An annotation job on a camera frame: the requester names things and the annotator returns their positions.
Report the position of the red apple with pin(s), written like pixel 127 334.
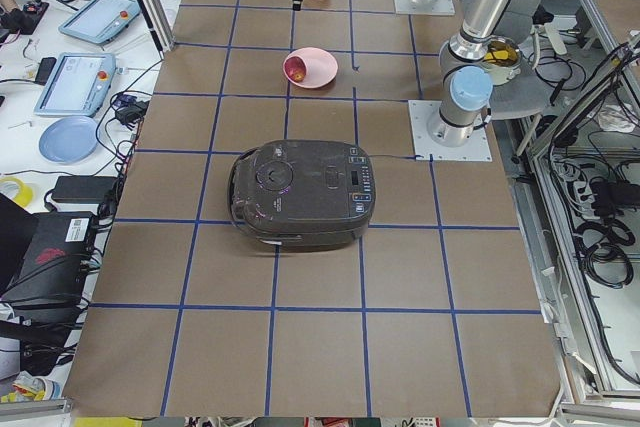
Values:
pixel 295 69

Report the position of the pink plate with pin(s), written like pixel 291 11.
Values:
pixel 322 67

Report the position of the steel mixing bowl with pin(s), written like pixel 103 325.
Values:
pixel 502 60

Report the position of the light blue plate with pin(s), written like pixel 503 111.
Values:
pixel 68 140

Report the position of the blue teach pendant far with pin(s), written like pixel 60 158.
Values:
pixel 100 21

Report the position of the blue teach pendant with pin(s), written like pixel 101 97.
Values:
pixel 77 85
pixel 100 21

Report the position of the dark grey rice cooker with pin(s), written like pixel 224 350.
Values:
pixel 302 193

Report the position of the blue teach pendant near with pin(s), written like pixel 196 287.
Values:
pixel 77 85

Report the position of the black power adapter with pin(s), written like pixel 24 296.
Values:
pixel 82 189

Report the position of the yellow tape roll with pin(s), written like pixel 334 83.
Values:
pixel 16 190

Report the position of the black laptop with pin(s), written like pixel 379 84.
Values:
pixel 42 271

